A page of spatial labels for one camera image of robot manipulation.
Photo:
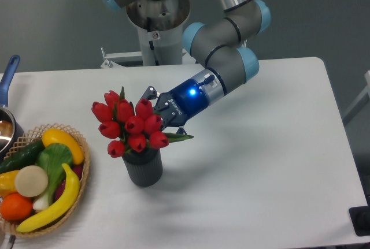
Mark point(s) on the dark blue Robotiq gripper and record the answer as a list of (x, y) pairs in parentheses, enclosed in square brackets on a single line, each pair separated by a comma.
[(178, 105)]

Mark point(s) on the red tulip bouquet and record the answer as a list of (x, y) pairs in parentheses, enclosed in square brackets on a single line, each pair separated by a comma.
[(131, 129)]

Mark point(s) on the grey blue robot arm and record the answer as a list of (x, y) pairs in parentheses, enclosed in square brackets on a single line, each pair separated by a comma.
[(218, 48)]

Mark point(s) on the dark grey ribbed vase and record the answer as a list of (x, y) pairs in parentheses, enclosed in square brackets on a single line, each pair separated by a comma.
[(144, 168)]

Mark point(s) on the dark red vegetable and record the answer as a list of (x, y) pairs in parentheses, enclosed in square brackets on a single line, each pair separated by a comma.
[(78, 170)]

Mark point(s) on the yellow banana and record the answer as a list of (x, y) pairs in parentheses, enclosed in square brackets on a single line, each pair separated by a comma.
[(58, 208)]

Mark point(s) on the green bok choy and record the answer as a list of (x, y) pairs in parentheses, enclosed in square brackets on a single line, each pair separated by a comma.
[(51, 160)]

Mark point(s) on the woven wicker basket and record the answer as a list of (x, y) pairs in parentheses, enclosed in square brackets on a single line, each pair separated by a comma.
[(33, 136)]

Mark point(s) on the green cucumber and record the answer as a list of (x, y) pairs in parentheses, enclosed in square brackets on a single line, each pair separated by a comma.
[(25, 156)]

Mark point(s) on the beige round disc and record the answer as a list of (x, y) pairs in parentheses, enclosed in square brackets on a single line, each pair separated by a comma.
[(31, 181)]

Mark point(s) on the yellow bell pepper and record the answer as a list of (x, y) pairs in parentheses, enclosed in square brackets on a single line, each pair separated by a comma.
[(7, 183)]

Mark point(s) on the orange fruit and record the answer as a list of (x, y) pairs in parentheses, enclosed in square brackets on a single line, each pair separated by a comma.
[(16, 207)]

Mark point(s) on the black device at table edge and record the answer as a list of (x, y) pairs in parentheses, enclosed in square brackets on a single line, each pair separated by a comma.
[(360, 220)]

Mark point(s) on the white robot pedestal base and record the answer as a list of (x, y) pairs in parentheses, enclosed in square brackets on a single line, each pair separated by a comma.
[(159, 25)]

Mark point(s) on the blue handled saucepan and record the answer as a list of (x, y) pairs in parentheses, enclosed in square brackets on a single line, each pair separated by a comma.
[(10, 129)]

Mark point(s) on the white frame at right edge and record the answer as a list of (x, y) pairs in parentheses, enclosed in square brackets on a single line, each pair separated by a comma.
[(357, 104)]

